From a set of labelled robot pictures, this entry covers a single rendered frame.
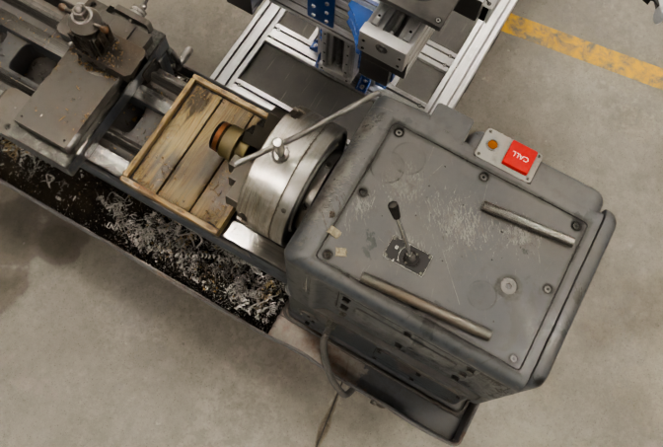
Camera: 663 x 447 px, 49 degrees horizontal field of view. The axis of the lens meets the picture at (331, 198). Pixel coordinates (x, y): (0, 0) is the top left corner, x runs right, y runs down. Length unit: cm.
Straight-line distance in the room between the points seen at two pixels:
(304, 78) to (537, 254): 150
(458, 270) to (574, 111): 177
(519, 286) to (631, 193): 165
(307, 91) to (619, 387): 158
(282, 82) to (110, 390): 129
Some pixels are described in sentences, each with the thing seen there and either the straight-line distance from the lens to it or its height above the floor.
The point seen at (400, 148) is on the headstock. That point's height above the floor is 126.
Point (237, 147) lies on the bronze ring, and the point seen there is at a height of 111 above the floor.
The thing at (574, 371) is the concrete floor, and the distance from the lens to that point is 290.
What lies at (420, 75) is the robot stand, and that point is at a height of 21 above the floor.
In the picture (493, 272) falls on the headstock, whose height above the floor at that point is 125.
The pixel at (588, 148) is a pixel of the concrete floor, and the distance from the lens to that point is 316.
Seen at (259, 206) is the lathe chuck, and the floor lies 117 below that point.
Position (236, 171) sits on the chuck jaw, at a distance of 173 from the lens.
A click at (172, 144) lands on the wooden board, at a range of 202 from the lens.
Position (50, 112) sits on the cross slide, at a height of 97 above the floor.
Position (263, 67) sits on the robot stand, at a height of 21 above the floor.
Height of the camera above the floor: 272
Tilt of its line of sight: 71 degrees down
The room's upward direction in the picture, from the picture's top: 6 degrees clockwise
